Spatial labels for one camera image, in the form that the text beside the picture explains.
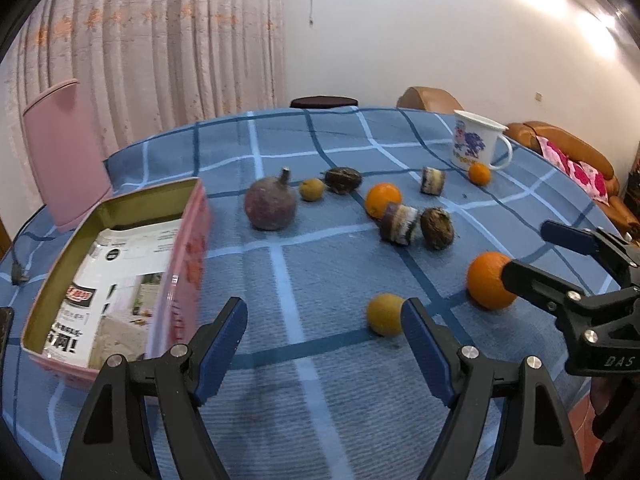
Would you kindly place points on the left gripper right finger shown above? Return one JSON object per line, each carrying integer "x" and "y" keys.
{"x": 534, "y": 440}

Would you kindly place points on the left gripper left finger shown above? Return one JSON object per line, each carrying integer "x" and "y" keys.
{"x": 112, "y": 440}

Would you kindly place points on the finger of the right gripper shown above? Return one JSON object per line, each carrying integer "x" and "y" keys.
{"x": 545, "y": 292}
{"x": 612, "y": 253}

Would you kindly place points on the large orange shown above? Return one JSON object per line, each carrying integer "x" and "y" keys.
{"x": 483, "y": 281}

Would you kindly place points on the brown taro root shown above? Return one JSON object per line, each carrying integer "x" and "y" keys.
{"x": 437, "y": 228}

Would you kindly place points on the yellow-green round fruit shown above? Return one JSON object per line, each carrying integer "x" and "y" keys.
{"x": 383, "y": 314}

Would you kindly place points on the small yellow-brown fruit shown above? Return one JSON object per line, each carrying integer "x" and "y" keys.
{"x": 311, "y": 190}

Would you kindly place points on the dark wrinkled passion fruit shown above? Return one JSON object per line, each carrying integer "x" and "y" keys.
{"x": 342, "y": 180}

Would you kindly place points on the right hand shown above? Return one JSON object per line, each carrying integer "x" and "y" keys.
{"x": 601, "y": 391}

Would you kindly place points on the brown leather sofa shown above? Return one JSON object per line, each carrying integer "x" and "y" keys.
{"x": 526, "y": 133}

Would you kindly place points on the pink tin box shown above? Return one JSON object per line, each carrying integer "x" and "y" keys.
{"x": 176, "y": 316}

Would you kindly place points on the pink floral cushion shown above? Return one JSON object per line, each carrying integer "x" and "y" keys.
{"x": 588, "y": 178}

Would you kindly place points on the printed paper in box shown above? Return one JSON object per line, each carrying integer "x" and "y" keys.
{"x": 110, "y": 304}

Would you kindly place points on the small tangerine by mug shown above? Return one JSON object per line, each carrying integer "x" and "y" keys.
{"x": 479, "y": 174}

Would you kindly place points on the white enamel cartoon mug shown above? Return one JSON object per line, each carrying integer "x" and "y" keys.
{"x": 474, "y": 139}

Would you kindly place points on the black smartphone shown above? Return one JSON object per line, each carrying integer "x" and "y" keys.
{"x": 6, "y": 322}

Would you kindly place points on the medium orange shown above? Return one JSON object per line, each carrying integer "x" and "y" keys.
{"x": 379, "y": 197}

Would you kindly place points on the purple mangosteen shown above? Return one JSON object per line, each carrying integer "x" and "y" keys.
{"x": 270, "y": 202}

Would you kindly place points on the pink electric kettle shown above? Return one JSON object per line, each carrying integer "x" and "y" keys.
{"x": 61, "y": 139}

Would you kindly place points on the dark round stool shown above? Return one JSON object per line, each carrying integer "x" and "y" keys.
{"x": 322, "y": 102}

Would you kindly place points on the pink floral curtain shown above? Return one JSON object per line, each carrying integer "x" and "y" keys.
{"x": 148, "y": 66}

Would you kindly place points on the black power cable plug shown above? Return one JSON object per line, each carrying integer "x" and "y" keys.
{"x": 19, "y": 274}

